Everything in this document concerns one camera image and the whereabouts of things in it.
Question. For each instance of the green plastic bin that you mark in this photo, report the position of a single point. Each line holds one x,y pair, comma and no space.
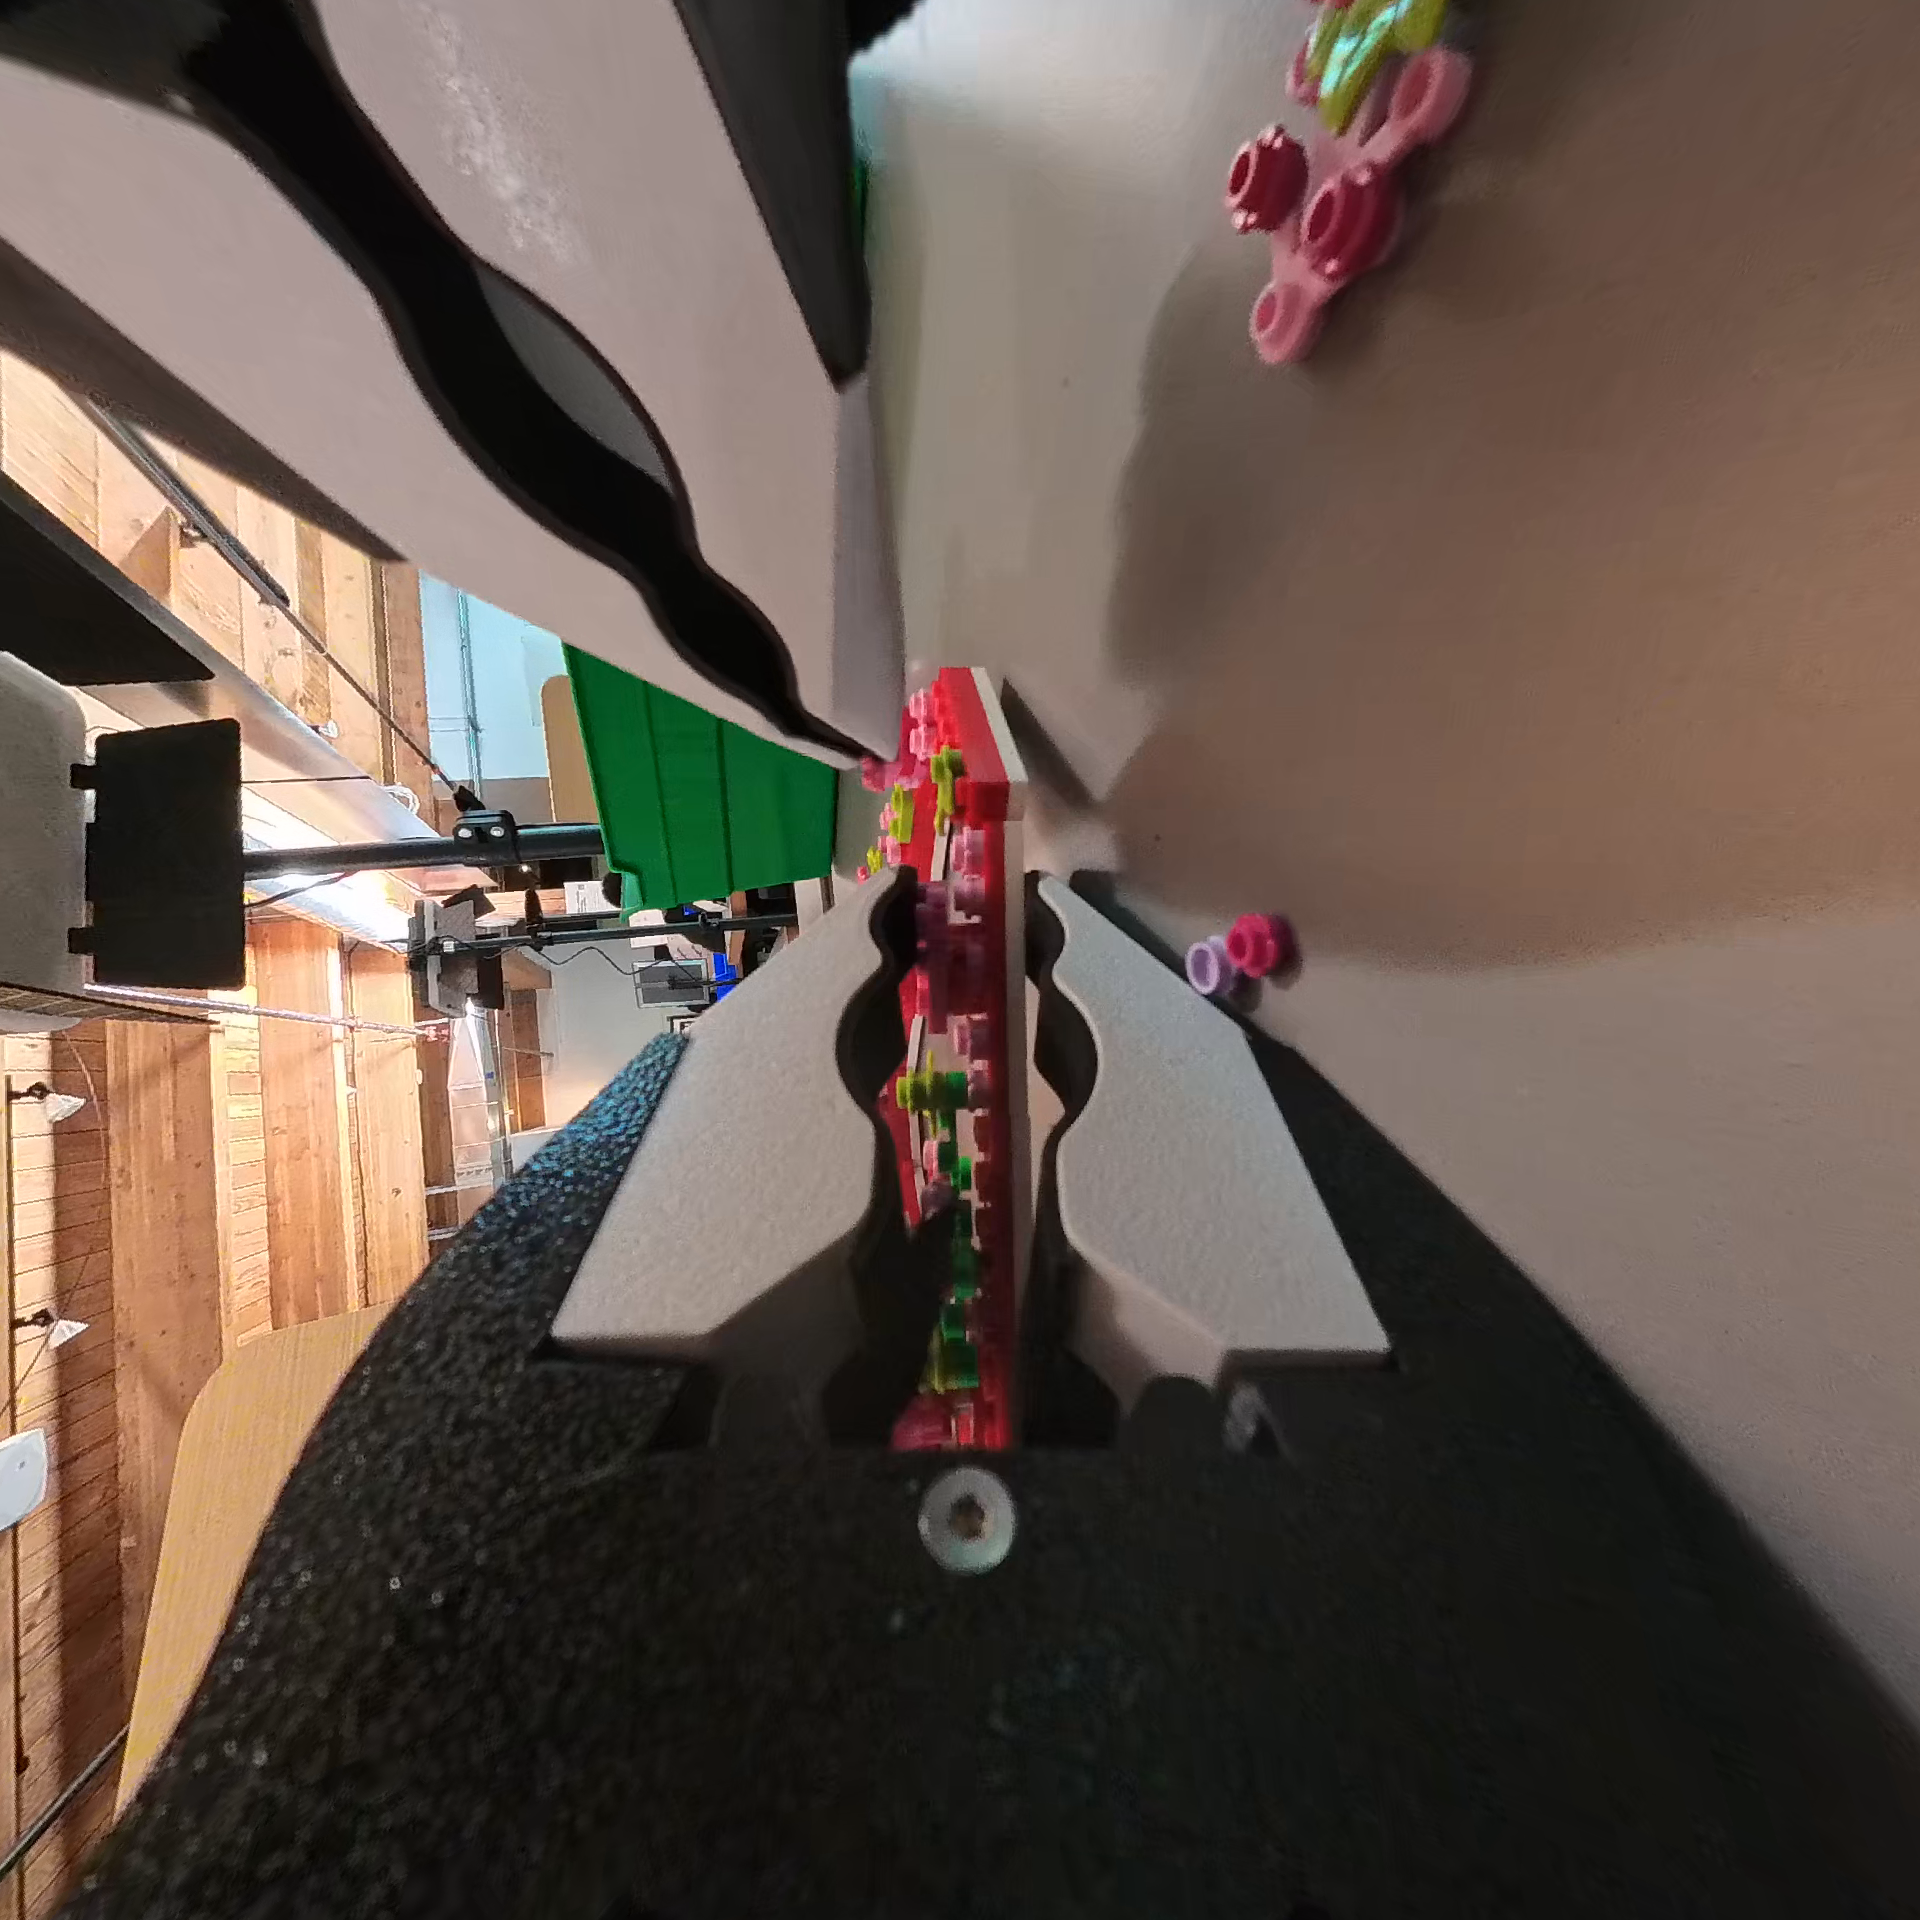
705,797

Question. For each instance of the lavender round lego stud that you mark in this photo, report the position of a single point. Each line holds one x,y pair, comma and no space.
1210,965

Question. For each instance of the black metal pole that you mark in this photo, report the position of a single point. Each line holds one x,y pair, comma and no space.
347,858

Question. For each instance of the black square panel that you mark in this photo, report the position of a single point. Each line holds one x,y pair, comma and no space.
166,855

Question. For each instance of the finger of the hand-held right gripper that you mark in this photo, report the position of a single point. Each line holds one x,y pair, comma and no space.
599,181
182,271

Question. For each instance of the grey desk slab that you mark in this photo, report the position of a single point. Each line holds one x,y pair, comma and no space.
31,840

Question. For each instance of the magenta round lego stud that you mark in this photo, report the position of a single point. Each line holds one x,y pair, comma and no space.
1258,943

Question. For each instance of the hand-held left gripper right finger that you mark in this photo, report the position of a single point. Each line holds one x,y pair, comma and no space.
1202,1184

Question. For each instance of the grey camera on stand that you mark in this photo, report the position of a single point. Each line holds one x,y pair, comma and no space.
446,968

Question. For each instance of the black shelf board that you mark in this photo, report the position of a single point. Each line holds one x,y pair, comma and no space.
91,615

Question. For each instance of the wooden table with black label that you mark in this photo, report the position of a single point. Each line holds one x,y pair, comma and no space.
226,1471

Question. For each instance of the red lego heart wreath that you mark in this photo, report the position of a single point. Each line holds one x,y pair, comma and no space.
975,750

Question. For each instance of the white wall device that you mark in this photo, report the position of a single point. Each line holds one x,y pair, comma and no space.
20,1477

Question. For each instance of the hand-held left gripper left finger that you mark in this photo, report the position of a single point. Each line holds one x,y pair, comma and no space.
721,1170

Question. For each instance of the pink lego flower sprig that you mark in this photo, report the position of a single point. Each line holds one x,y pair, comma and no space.
1350,212

